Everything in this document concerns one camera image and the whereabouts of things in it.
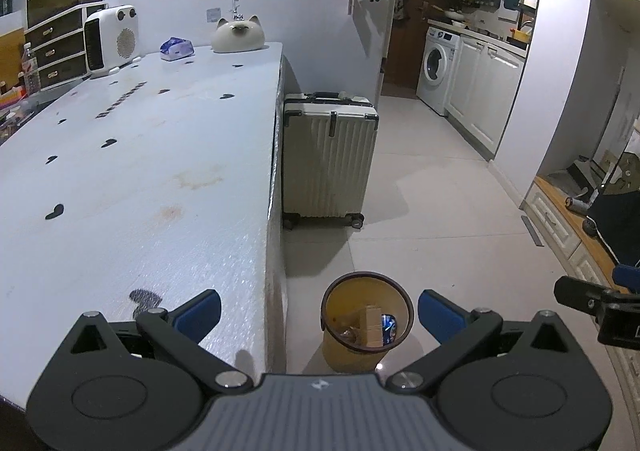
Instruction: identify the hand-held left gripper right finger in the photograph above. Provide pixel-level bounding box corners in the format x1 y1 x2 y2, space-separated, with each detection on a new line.
387 289 582 393

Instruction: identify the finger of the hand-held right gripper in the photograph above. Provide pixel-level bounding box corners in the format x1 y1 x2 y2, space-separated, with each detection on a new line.
553 275 626 318
612 264 640 293

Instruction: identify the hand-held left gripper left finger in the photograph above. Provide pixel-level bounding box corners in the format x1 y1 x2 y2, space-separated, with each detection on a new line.
59 289 254 393

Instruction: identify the blue drink can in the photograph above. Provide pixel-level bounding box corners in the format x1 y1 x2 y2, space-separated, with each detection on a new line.
380 313 401 345

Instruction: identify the large brown cardboard box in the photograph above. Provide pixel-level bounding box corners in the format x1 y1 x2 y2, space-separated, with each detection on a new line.
357 305 384 348

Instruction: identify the yellow plastic waste bin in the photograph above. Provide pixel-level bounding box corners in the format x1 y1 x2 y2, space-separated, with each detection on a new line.
320 271 416 373

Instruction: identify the large black box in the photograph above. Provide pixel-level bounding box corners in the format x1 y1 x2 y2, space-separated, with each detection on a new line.
584 188 640 268

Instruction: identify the white low drawer cabinet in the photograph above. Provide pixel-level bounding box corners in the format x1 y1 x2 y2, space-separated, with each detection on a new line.
519 175 640 382

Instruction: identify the white ribbed suitcase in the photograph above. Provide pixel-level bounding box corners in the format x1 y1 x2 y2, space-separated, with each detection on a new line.
282 91 380 232

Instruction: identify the white kitchen cabinet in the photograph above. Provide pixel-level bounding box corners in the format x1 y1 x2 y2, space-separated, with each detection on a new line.
444 35 529 160

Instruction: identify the white washing machine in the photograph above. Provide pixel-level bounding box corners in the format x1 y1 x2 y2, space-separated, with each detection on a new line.
415 26 462 116

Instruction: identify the brown wooden door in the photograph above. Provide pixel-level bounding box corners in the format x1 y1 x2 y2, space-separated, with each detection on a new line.
386 0 442 88

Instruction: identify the blue tissue pack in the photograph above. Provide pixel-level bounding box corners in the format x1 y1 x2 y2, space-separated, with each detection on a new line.
159 36 196 63

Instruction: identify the white cat-shaped ornament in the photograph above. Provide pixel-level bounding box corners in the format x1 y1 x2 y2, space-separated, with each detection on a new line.
210 15 266 54

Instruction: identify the pink small box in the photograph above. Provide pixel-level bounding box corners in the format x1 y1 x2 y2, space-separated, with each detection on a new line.
0 86 27 110

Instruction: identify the white fan heater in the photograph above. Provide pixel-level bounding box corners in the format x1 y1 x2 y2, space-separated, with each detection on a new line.
83 5 139 78

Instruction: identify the small water bottle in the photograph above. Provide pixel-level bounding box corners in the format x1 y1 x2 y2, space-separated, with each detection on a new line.
20 43 41 98

